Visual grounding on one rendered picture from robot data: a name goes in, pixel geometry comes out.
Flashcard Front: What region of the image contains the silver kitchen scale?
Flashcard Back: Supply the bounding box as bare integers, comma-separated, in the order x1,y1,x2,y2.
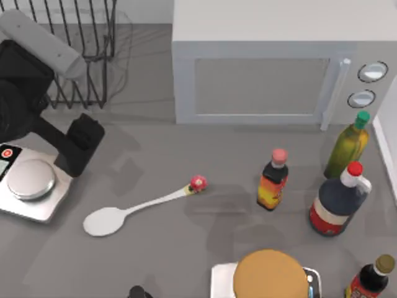
0,142,74,224

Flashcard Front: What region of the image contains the white spoon with strawberry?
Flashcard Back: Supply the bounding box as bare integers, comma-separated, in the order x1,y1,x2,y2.
83,174,209,238

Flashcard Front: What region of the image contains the black bottle top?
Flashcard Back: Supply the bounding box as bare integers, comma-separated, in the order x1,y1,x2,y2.
128,285,153,298

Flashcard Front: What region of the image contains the microwave oven door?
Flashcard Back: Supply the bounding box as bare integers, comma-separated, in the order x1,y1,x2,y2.
172,42,342,125

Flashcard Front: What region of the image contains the dark bottle with pink cap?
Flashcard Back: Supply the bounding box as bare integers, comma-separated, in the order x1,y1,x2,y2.
256,148,290,212

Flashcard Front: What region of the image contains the white kitchen scale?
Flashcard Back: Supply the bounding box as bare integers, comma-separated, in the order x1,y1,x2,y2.
211,262,322,298

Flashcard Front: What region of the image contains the pale microwave oven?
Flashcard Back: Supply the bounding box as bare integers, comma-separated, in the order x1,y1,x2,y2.
171,0,397,132

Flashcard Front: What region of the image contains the brown round bread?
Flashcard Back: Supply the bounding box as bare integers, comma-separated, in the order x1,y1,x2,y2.
233,248,308,298

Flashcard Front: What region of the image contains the large dark bottle red cap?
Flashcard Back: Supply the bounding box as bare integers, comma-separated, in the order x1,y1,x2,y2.
308,161,373,237

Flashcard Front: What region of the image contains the green bottle with green cap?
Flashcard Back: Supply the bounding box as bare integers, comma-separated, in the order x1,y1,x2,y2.
323,111,371,180

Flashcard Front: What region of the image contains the small microwave knob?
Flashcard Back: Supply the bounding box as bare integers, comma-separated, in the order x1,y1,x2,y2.
347,89,377,109

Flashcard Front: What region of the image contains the large microwave knob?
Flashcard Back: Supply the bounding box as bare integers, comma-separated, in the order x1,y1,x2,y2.
357,60,390,84

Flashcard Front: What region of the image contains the dark bottle with olive cap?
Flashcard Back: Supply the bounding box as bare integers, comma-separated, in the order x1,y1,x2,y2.
345,254,396,298

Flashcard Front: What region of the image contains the black wire basket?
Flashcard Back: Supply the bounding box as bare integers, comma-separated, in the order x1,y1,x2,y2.
18,0,118,110

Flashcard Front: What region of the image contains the pale microwave door handle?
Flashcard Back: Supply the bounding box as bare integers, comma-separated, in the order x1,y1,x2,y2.
319,57,352,132

